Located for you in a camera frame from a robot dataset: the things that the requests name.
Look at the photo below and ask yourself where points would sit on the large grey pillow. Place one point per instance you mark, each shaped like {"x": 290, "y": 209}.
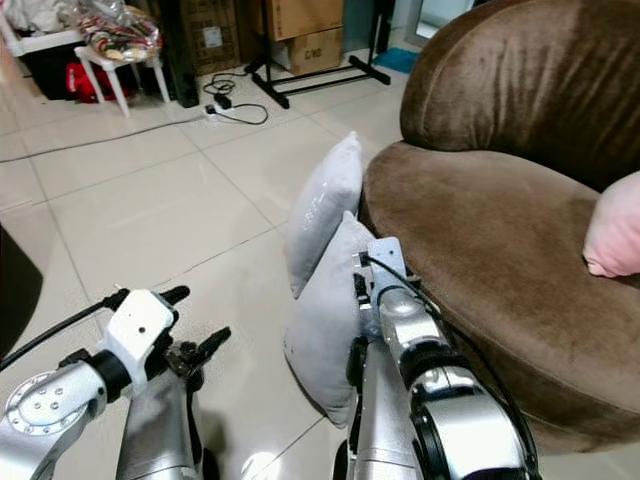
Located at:
{"x": 325, "y": 330}

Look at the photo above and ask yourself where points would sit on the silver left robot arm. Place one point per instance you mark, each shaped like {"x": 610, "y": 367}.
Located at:
{"x": 50, "y": 405}

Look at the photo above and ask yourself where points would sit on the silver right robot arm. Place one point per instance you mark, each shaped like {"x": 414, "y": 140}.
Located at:
{"x": 450, "y": 410}

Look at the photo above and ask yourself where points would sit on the small grey pillow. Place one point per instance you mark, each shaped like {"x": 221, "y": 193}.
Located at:
{"x": 320, "y": 215}

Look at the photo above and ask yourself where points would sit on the brown velvet sofa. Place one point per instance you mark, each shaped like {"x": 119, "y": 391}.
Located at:
{"x": 490, "y": 200}

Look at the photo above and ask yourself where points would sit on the blue floor mat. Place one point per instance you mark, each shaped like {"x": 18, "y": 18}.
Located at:
{"x": 400, "y": 60}

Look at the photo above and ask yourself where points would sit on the pink pillow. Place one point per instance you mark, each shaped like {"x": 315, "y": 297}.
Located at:
{"x": 615, "y": 232}

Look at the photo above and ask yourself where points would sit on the black furniture piece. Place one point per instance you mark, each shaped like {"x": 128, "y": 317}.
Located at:
{"x": 12, "y": 295}

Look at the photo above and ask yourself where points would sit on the black metal stand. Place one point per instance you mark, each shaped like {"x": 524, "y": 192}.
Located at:
{"x": 320, "y": 78}

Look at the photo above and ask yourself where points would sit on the red bag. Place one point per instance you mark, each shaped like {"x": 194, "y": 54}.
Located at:
{"x": 82, "y": 82}

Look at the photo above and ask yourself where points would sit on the tall black speaker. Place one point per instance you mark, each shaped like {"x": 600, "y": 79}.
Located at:
{"x": 182, "y": 60}

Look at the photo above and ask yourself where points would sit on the white plastic stool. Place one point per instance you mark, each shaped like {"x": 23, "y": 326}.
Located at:
{"x": 105, "y": 68}

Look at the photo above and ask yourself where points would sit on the printed cardboard box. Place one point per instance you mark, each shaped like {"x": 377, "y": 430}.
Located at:
{"x": 315, "y": 52}

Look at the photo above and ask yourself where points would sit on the dark box with white label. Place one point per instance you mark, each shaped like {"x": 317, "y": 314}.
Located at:
{"x": 212, "y": 35}

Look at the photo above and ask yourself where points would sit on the clear bag of goods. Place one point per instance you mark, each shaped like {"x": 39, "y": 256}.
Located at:
{"x": 120, "y": 36}

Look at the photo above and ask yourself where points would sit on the plain cardboard box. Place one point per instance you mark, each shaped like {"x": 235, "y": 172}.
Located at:
{"x": 305, "y": 15}

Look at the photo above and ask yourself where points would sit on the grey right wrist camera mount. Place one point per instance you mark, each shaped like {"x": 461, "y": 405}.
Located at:
{"x": 387, "y": 262}

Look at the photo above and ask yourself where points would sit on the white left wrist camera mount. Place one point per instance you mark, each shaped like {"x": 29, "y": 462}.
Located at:
{"x": 140, "y": 325}

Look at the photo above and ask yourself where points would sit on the white door frame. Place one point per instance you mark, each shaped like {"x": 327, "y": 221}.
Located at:
{"x": 420, "y": 25}

